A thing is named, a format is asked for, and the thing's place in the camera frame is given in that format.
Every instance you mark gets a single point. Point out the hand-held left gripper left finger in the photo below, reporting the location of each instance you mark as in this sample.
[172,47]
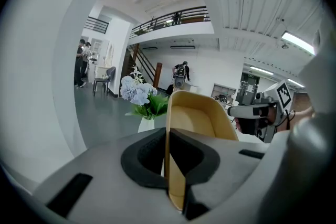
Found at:
[105,186]

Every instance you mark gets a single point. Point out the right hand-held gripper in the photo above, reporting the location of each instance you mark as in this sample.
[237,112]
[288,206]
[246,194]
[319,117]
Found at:
[281,97]

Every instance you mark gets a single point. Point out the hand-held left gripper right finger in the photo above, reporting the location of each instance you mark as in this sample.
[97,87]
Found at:
[225,165]

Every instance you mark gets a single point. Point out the yellow rectangular tray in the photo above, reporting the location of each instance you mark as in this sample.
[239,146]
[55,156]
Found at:
[194,118]

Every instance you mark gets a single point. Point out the person's right forearm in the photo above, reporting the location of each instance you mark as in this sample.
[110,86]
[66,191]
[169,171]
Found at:
[302,114]

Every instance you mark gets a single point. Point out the person's right hand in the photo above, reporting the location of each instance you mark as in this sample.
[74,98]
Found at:
[239,126]

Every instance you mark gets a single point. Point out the black door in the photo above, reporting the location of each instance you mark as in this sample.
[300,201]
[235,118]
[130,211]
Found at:
[248,89]

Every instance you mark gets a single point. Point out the metal shelf unit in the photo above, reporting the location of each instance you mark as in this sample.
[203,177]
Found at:
[224,93]

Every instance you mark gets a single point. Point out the long ceiling light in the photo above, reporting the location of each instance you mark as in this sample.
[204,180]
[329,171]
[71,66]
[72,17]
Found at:
[298,42]
[261,70]

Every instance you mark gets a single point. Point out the white ribbed vase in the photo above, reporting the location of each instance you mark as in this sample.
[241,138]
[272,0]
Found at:
[145,124]

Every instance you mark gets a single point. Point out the black bag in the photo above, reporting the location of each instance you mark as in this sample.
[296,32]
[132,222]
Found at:
[169,89]

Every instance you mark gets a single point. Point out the person's white shirt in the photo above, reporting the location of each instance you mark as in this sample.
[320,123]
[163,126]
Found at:
[325,86]

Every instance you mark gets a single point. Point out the pale blue flower bouquet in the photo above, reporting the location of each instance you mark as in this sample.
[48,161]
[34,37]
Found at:
[141,94]

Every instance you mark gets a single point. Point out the grey chair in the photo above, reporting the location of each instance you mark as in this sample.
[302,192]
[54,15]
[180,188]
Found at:
[105,78]

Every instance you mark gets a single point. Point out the brown wooden staircase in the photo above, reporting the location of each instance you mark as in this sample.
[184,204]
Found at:
[147,65]

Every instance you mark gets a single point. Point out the black balcony railing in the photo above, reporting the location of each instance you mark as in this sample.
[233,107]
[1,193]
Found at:
[170,19]

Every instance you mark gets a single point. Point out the short black railing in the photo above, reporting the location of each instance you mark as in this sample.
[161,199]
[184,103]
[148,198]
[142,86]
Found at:
[96,25]

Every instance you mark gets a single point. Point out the long black wall lamp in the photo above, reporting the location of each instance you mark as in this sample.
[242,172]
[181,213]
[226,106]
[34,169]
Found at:
[183,47]

